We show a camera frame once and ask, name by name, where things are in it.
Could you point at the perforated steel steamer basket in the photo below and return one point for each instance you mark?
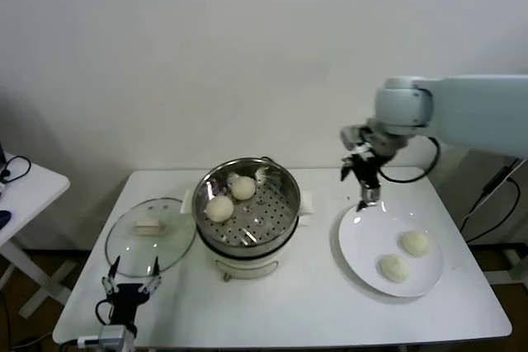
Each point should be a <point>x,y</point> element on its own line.
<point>272,199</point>

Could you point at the round glass pot lid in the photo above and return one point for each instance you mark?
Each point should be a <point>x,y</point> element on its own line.
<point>146,228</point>

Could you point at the cream electric cooking pot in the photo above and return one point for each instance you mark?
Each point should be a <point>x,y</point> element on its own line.
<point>243,269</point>

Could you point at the white steamed baozi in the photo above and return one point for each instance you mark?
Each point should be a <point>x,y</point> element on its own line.
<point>243,188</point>
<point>416,243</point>
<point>394,268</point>
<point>219,208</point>

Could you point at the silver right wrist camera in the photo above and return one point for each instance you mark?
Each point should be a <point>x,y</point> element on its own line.
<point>350,135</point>

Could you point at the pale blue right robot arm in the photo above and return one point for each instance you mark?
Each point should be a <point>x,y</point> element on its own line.
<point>474,113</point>

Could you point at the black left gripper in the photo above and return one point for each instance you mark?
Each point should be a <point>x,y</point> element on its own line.
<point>125,296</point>

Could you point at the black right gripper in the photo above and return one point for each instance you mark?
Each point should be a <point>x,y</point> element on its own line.
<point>368,170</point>

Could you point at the white desk leg base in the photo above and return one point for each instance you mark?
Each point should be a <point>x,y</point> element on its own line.
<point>520,265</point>

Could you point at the white side table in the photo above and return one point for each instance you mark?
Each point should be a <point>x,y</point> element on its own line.
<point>37,191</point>

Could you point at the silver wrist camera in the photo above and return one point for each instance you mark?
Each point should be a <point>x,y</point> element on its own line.
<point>111,336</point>
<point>350,135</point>

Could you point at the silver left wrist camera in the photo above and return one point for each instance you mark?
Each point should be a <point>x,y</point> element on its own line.
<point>111,336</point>

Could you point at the small dark blue object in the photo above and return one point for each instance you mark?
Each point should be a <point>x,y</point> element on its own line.
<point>5,218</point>

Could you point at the large white round plate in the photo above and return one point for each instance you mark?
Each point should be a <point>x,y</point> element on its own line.
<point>363,253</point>

